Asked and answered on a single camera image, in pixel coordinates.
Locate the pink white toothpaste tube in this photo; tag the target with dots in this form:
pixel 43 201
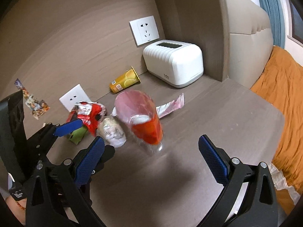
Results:
pixel 169 105

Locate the person's left hand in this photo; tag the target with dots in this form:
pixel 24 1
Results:
pixel 17 208

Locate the blue curtain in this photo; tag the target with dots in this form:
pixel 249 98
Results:
pixel 275 12

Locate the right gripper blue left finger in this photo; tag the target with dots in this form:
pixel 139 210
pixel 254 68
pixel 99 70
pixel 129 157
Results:
pixel 59 195

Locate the beige padded headboard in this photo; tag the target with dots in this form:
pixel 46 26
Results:
pixel 251 41

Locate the crumpled silver foil wrapper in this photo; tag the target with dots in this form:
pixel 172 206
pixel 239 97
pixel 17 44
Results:
pixel 111 131

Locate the white lace bed skirt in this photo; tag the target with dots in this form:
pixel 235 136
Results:
pixel 280 183

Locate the orange bed cover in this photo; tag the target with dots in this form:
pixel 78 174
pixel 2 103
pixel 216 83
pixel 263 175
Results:
pixel 281 85

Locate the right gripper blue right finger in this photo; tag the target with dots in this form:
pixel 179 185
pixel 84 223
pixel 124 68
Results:
pixel 248 196

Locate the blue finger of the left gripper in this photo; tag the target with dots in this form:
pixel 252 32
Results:
pixel 106 156
pixel 67 128

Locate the upper white wall socket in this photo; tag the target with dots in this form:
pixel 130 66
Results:
pixel 144 30

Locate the red cigarette box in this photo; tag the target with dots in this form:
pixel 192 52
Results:
pixel 73 114

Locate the clear cup with red label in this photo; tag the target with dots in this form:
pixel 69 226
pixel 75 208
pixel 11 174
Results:
pixel 148 135

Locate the green flat pack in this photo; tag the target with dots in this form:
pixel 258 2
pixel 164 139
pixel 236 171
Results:
pixel 77 135

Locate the colourful wall stickers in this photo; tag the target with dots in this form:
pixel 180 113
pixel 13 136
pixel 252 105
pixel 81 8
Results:
pixel 38 108

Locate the yellow paper cup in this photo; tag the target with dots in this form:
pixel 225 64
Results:
pixel 127 79

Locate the dark framed window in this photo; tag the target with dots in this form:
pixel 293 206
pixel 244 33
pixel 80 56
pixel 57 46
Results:
pixel 296 23

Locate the white wall socket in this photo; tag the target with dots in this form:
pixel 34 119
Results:
pixel 74 96
pixel 144 30

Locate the red snack wrapper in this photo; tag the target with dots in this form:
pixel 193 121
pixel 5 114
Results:
pixel 90 113

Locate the lower white wall socket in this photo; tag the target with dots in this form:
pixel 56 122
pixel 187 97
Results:
pixel 74 96

